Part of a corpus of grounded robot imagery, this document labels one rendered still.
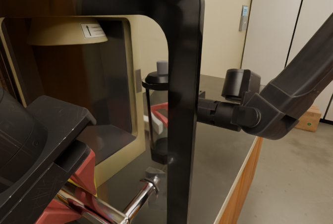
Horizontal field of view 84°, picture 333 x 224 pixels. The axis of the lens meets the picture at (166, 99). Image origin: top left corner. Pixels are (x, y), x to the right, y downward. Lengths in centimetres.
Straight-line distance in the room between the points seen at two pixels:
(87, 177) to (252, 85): 33
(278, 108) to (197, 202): 32
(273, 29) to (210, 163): 275
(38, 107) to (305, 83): 33
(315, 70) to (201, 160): 43
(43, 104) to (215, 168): 54
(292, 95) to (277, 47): 289
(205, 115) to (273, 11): 288
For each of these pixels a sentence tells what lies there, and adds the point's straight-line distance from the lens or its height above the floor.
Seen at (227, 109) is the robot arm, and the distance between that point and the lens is 40.
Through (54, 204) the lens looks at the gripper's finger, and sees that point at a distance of 22.
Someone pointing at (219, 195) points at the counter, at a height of 94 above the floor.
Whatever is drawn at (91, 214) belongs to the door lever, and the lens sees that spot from 20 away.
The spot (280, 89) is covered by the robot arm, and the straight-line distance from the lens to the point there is 34.
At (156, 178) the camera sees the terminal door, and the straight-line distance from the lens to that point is 19.
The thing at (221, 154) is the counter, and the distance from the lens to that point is 69.
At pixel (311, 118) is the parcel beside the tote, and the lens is 307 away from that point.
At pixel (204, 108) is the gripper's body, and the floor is 119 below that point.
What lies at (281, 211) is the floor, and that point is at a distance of 189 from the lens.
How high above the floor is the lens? 136
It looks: 23 degrees down
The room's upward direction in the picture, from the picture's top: straight up
